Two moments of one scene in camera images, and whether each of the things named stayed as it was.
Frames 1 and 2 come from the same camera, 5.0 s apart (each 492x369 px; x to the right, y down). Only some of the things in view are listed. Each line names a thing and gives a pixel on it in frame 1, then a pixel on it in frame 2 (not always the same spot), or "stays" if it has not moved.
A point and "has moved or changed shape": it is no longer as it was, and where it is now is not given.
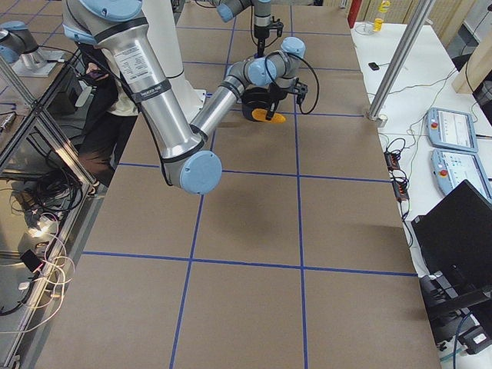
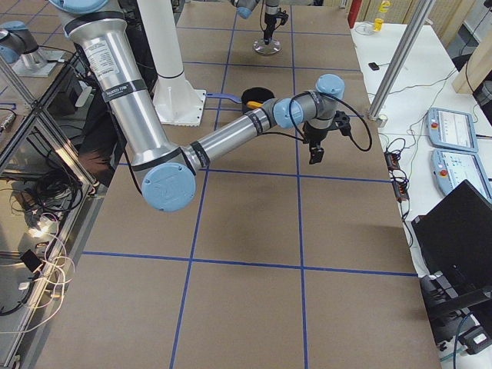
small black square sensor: (373, 66) stays
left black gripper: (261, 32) to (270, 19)
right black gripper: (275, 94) to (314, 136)
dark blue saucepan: (256, 99) stays
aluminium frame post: (402, 55) stays
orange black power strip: (399, 179) stays
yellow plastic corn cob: (260, 114) has moved or changed shape
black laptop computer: (453, 237) stays
